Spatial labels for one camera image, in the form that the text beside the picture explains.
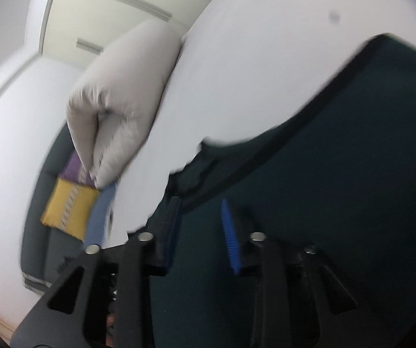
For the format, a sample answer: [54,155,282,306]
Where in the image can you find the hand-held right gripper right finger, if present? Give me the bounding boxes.
[221,199,379,348]

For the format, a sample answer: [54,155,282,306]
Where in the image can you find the rolled beige duvet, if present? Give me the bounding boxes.
[66,18,185,191]

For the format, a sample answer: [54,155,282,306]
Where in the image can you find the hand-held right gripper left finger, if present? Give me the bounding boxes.
[10,196,182,348]

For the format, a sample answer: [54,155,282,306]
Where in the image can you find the blue pillow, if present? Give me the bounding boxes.
[84,183,118,247]

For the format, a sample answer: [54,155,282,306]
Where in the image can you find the white wardrobe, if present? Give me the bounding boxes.
[39,0,226,80]

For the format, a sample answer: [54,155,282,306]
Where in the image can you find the yellow cushion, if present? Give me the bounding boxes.
[40,177,101,242]

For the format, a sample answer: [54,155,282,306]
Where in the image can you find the dark green sweater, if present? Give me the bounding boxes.
[126,33,416,348]

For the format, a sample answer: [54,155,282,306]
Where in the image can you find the purple cushion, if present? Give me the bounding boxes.
[62,152,98,189]

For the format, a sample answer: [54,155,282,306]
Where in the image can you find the grey upholstered headboard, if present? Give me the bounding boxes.
[21,123,85,294]

